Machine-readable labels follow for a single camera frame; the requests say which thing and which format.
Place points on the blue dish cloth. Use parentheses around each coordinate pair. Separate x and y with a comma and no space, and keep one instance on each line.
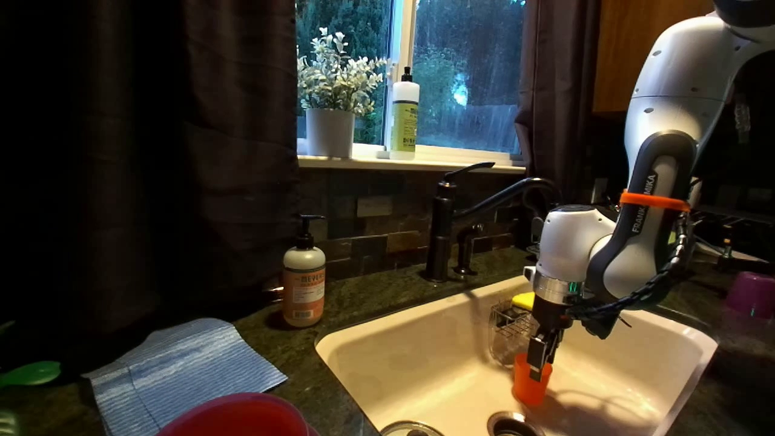
(172,372)

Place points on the wire sponge caddy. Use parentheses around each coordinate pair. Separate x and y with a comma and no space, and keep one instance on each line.
(508,334)

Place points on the white potted plant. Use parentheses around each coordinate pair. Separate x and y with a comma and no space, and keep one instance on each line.
(334,88)

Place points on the orange plastic cup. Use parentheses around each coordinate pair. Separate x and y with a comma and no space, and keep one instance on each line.
(525,388)

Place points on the dark bronze faucet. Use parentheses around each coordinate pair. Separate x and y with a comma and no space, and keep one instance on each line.
(451,215)

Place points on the red plastic bowl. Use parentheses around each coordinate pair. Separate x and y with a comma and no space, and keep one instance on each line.
(241,416)

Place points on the glass pot lid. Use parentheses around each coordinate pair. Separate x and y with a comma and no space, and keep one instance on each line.
(409,427)

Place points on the soap pump bottle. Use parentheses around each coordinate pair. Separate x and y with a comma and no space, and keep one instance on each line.
(303,278)

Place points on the white kitchen sink basin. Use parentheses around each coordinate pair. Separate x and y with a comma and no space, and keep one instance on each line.
(451,366)

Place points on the green dish soap bottle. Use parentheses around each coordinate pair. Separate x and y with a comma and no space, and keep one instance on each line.
(403,114)

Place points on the purple plastic cup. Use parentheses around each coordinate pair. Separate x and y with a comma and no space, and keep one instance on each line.
(751,295)

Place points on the dark window curtain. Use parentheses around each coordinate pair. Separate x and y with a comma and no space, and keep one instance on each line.
(147,155)

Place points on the green plastic lid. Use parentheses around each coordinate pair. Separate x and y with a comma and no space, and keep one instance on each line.
(29,373)

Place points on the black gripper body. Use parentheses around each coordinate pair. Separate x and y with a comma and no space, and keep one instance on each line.
(554,320)

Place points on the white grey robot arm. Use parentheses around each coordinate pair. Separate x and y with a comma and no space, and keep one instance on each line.
(592,267)

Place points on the metal sink drain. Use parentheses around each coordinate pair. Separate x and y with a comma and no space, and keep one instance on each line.
(508,424)

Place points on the yellow sponge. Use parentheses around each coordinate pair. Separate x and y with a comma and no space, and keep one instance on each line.
(525,301)

